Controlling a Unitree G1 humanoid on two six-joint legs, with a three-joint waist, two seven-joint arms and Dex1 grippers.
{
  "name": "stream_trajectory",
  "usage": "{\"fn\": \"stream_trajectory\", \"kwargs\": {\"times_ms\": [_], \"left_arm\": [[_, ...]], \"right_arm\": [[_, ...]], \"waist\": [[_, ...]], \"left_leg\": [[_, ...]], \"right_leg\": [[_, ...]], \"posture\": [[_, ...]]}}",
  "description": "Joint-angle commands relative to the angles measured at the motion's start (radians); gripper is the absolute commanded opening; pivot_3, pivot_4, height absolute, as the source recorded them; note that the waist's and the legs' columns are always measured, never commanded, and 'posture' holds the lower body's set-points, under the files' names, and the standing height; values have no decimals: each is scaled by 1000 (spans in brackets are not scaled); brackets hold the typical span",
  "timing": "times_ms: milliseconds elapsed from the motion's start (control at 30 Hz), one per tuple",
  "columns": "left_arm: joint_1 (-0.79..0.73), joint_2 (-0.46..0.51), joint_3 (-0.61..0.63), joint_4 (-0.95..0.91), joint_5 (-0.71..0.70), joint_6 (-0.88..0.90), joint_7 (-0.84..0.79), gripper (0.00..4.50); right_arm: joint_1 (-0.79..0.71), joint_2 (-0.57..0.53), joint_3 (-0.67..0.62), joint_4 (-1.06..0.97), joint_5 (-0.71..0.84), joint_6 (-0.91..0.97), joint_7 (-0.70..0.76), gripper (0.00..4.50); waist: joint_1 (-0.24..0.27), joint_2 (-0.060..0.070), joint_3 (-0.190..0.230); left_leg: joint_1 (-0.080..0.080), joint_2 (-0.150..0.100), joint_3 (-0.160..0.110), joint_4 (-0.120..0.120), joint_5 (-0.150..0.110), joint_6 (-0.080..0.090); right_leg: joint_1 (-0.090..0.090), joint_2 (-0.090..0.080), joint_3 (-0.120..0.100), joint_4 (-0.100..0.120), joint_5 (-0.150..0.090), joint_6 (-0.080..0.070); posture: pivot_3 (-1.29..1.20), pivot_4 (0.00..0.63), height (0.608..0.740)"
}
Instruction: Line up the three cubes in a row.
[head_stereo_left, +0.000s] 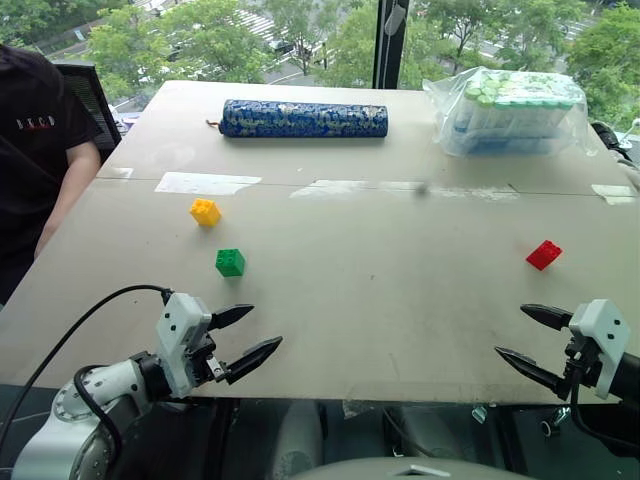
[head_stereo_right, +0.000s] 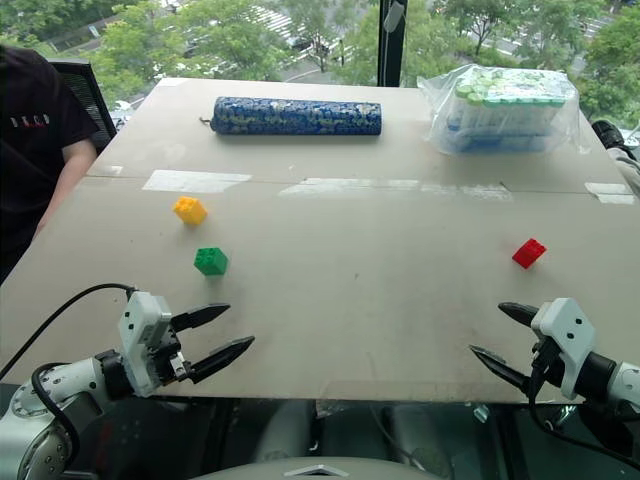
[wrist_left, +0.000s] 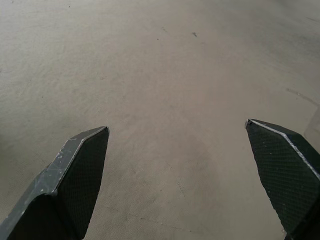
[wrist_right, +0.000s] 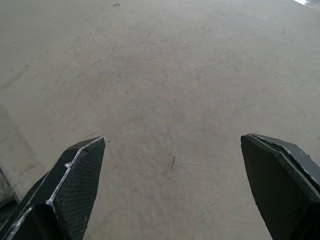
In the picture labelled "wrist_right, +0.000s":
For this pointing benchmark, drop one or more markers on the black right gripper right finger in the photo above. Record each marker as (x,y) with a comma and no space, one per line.
(280,190)

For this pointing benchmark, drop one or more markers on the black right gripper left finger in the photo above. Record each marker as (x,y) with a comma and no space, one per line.
(70,190)

